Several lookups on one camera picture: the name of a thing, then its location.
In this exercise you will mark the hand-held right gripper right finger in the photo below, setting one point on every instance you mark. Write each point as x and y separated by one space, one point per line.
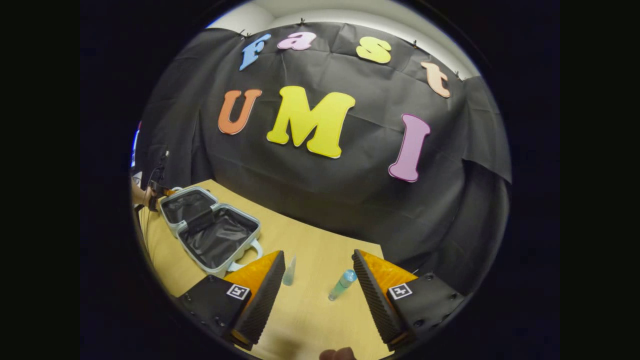
375 300

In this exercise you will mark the blue capped skincare bottle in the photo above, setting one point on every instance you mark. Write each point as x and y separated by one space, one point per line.
340 289

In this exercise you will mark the pale blue hard-shell suitcase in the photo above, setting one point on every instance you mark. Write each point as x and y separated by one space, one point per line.
220 240

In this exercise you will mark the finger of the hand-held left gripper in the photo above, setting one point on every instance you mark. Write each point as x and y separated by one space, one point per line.
170 192

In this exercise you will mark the small translucent skincare tube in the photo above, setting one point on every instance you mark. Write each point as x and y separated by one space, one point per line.
289 277

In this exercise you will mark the black backdrop cloth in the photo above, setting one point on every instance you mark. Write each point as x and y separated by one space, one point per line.
325 200

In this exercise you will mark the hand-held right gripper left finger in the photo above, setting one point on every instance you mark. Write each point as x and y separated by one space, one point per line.
265 305

